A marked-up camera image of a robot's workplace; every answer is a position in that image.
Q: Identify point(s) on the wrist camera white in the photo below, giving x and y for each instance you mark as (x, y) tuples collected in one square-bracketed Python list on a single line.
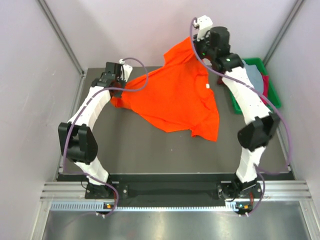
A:
[(127, 70), (202, 24)]

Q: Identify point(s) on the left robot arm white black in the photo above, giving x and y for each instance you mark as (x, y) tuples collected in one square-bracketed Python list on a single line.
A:
[(77, 142)]

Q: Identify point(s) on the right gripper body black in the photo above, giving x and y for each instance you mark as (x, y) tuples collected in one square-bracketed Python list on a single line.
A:
[(203, 46)]

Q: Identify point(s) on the magenta t shirt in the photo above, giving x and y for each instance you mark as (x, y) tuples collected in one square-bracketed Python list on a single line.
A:
[(265, 79)]

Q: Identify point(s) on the green plastic bin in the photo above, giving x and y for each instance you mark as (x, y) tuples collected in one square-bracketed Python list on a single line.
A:
[(272, 93)]

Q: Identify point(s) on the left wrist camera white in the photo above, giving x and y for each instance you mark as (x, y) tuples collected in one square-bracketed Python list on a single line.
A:
[(127, 70)]

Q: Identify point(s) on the orange t shirt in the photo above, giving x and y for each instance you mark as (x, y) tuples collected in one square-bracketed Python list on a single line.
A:
[(175, 97)]

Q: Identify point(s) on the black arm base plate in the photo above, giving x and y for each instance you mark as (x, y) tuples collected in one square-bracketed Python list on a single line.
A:
[(183, 190)]

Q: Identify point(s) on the dark red t shirt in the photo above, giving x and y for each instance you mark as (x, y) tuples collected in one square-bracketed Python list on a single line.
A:
[(220, 81)]

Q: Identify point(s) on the grey blue t shirt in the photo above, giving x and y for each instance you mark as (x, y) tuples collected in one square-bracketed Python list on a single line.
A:
[(254, 76)]

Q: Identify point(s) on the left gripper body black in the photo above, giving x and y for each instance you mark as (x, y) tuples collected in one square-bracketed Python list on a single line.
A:
[(121, 82)]

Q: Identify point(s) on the aluminium frame rail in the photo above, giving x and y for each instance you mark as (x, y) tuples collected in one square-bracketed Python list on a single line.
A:
[(275, 190)]

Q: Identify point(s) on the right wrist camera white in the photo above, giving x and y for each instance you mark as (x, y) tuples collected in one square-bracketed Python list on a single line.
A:
[(202, 24)]

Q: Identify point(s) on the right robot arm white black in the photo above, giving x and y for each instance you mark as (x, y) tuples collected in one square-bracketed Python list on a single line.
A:
[(260, 122)]

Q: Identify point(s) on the grey slotted cable duct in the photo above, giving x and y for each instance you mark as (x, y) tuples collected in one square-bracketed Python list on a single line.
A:
[(102, 207)]

